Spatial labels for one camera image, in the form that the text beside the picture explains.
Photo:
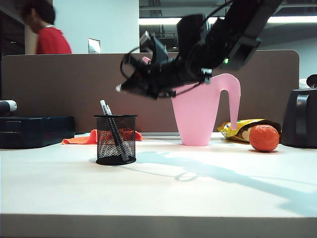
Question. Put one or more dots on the black case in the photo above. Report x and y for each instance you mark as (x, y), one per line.
(37, 131)

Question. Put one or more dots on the black mesh pen basket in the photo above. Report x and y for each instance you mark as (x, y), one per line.
(115, 116)

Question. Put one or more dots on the beige column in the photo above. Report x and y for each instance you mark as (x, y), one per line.
(31, 42)

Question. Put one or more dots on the silver wall plate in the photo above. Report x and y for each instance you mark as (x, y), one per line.
(94, 46)

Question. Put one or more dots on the ceiling light strip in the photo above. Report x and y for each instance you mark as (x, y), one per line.
(292, 19)

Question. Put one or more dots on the brown desk partition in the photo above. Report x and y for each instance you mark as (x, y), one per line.
(62, 84)

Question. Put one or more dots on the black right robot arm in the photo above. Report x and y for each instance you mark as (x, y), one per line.
(218, 42)

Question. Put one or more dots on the pink plastic watering can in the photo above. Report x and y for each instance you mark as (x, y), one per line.
(198, 116)

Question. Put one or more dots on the orange cloth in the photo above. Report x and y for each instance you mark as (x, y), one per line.
(79, 140)

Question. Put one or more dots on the person in red shirt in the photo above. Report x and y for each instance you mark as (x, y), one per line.
(52, 41)

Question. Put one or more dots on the black pen with clear end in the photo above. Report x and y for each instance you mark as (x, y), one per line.
(108, 109)

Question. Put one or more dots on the black kettle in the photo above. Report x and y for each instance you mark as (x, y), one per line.
(297, 119)

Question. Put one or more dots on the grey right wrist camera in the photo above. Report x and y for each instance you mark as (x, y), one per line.
(154, 47)

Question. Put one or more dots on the yellow snack bag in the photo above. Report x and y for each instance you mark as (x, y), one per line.
(229, 130)

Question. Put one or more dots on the orange ball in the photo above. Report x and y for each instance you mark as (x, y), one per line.
(263, 138)

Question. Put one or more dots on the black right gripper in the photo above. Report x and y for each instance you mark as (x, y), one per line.
(168, 74)

